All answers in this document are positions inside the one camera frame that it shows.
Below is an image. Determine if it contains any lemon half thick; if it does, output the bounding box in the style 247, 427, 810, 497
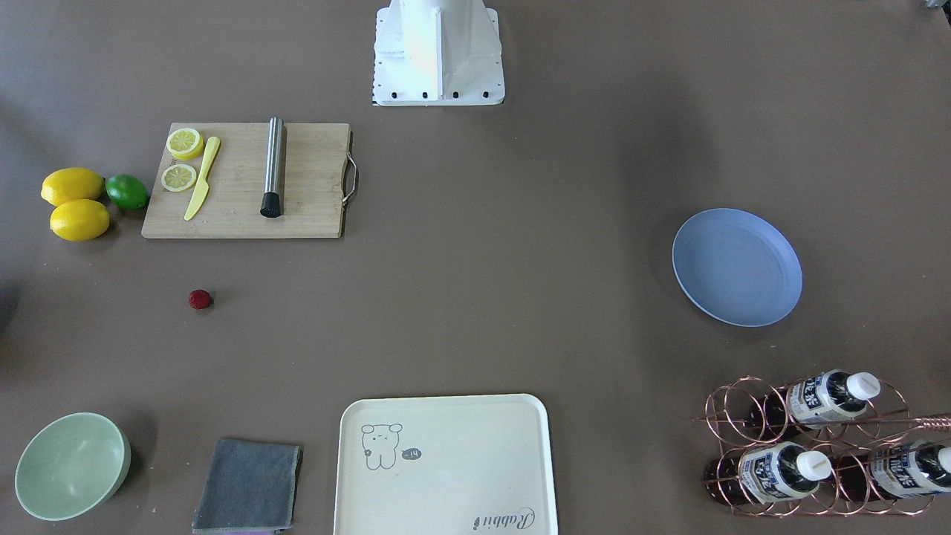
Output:
166, 126, 205, 161

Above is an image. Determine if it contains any red strawberry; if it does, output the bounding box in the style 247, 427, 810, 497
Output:
188, 289, 213, 309

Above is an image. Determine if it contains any cream rabbit tray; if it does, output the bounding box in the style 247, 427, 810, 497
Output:
334, 393, 559, 534

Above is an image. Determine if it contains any wooden cutting board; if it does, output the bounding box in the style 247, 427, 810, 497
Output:
140, 122, 353, 239

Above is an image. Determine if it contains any yellow lemon upper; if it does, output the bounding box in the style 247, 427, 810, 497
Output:
40, 167, 105, 207

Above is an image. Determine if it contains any green lime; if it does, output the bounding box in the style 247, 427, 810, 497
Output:
105, 174, 149, 210

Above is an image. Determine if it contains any dark drink bottle outer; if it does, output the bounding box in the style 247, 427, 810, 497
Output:
833, 441, 950, 502

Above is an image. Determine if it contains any blue plate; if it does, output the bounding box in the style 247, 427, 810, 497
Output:
670, 207, 804, 328

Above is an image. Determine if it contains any copper wire bottle rack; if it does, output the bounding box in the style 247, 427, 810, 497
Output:
693, 376, 949, 518

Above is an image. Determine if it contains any dark drink bottle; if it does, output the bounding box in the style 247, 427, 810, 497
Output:
703, 441, 833, 508
833, 441, 950, 502
744, 369, 882, 441

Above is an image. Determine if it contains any yellow lemon lower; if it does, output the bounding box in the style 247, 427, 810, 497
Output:
50, 199, 110, 241

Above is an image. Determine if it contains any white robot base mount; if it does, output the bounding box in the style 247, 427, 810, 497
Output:
371, 1, 506, 106

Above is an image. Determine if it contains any dark drink bottle top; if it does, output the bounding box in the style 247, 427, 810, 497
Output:
744, 369, 882, 441

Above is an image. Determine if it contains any yellow plastic knife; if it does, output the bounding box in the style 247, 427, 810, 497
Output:
184, 136, 221, 221

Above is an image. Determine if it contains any yellow lemon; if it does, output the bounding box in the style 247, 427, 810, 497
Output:
50, 199, 110, 241
40, 167, 105, 207

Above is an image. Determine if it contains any green bowl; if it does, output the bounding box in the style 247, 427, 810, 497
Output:
15, 412, 132, 522

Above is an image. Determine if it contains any lemon slice thin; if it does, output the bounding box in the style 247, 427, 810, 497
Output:
160, 163, 198, 192

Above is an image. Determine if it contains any dark drink bottle middle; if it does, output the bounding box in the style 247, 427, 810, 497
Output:
703, 441, 833, 508

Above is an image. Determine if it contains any steel muddler black tip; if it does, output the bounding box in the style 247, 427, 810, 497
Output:
259, 116, 286, 218

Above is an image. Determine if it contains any grey folded cloth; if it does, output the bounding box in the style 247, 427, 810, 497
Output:
192, 438, 302, 534

